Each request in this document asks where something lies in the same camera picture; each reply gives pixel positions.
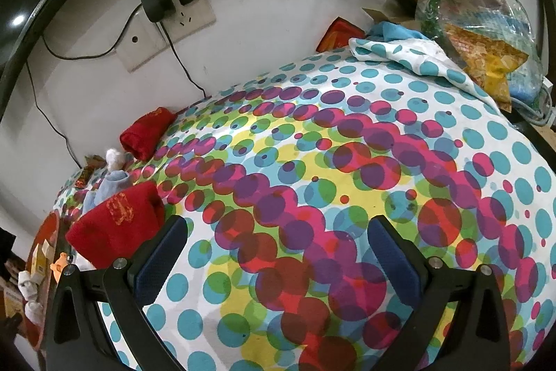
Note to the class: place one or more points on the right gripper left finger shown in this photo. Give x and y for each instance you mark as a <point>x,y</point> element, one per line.
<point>77,338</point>

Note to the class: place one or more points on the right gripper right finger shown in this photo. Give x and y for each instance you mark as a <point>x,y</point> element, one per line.
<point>478,337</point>

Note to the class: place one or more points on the orange plush toy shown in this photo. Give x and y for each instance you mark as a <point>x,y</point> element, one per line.
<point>59,264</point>

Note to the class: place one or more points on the white yellow box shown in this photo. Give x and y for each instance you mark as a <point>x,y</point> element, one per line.
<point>42,256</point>

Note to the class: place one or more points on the red sock front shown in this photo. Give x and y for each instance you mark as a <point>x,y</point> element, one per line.
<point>118,226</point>

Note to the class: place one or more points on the red sock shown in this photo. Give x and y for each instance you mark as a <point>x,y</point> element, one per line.
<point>118,226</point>
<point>141,137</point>

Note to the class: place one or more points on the white sock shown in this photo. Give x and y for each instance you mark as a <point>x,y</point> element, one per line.
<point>30,291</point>

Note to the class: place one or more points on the round red tray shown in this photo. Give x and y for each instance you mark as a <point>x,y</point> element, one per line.
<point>49,231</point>

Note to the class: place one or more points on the light blue sock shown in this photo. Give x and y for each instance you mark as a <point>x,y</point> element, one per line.
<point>113,183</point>

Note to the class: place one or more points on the red candy wrapper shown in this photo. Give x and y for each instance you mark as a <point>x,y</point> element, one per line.
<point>93,162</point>

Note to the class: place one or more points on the small white sock ball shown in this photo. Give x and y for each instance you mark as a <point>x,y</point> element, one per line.
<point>115,160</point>

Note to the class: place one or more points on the red rolled sock back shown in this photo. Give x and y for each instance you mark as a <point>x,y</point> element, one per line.
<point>141,137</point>

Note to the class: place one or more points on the polka dot tablecloth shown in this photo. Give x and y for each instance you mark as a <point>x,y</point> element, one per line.
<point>278,179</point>

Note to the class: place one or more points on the plastic bag with snacks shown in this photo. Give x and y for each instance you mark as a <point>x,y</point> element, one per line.
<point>492,41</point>

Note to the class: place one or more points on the white wall socket plate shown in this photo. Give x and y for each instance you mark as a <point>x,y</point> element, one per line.
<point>142,40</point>

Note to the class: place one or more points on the red packet by wall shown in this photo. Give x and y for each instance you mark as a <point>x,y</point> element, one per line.
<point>338,35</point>

